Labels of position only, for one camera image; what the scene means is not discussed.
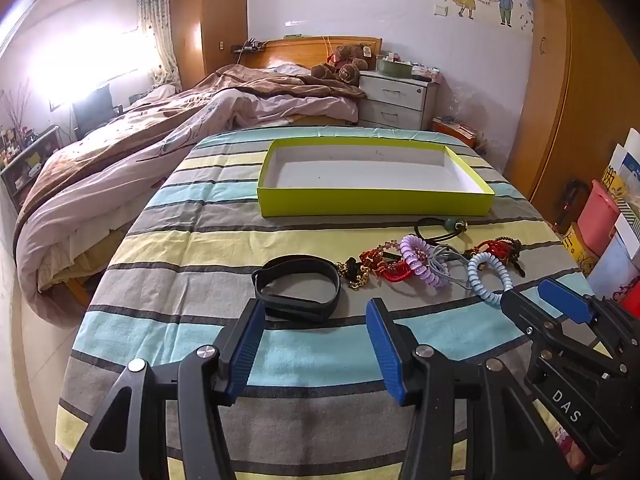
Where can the wide wooden wardrobe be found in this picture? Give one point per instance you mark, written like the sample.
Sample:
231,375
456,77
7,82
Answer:
565,85

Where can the cluttered low shelf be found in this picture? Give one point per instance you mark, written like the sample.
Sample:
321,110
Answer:
25,165

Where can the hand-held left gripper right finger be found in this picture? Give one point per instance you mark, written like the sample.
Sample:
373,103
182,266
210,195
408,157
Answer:
385,350

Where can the floral curtain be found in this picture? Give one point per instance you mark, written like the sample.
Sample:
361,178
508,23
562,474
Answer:
160,35

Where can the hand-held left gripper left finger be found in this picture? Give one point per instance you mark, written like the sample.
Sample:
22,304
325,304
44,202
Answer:
245,355

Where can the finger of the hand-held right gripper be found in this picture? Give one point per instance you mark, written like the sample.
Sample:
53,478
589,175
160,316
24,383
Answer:
525,312
565,300

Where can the white cardboard box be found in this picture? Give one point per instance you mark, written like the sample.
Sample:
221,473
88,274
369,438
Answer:
627,227

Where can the black red metal frame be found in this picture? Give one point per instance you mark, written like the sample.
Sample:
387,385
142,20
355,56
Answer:
570,202

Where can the black wristband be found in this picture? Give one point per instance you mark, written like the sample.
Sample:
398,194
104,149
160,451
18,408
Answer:
300,308

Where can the pink plastic bin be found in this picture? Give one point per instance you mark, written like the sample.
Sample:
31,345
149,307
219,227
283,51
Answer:
597,220

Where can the green cardboard box tray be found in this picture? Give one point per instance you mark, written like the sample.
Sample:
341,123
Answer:
350,200

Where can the wooden headboard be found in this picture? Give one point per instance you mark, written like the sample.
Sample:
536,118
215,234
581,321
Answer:
300,50

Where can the pale blue storage box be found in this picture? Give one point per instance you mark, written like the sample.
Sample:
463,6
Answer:
612,265

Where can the narrow wooden wardrobe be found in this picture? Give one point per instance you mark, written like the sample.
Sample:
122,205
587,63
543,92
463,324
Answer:
215,20

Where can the brown teddy bear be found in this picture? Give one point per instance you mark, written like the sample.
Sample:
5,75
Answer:
350,60

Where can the black office chair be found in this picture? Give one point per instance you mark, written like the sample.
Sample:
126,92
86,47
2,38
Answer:
92,110

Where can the stack of books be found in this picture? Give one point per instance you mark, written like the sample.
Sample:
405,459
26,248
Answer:
452,130

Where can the yellow printed box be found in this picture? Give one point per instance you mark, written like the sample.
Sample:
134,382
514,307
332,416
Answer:
577,250

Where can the white blue paper bag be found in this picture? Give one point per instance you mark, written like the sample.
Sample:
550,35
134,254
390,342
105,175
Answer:
627,170

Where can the white nightstand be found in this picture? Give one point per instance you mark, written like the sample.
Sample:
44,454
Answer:
395,95

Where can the pink brown duvet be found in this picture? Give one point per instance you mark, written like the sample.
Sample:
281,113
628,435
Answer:
125,160

